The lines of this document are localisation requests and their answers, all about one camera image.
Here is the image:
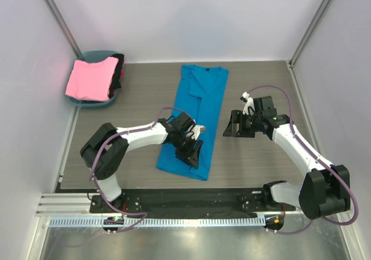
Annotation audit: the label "blue t shirt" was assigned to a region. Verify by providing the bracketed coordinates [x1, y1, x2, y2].
[157, 65, 229, 181]

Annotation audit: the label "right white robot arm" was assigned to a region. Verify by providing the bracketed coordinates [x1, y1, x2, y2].
[223, 93, 351, 220]

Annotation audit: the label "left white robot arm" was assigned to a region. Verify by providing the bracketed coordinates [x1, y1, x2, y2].
[79, 112, 206, 210]

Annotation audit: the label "black and red folded clothes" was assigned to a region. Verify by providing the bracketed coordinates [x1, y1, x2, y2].
[108, 53, 125, 98]

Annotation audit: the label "pink folded t shirt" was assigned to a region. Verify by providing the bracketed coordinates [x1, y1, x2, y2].
[65, 57, 118, 102]

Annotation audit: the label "teal plastic basin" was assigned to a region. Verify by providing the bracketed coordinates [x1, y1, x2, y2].
[65, 50, 125, 108]

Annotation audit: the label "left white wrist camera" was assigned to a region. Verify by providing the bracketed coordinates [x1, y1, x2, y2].
[187, 124, 206, 140]

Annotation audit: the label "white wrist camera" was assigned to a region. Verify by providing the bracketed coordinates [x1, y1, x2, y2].
[187, 124, 206, 140]
[240, 92, 255, 115]

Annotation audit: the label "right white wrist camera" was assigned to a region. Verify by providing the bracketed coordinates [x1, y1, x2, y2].
[240, 92, 255, 115]

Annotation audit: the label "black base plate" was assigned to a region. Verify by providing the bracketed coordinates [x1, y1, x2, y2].
[89, 188, 297, 220]

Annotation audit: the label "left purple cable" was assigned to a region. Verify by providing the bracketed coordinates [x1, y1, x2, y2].
[89, 107, 194, 233]

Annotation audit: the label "aluminium frame rail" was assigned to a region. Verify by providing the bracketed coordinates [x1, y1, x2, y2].
[35, 192, 352, 217]

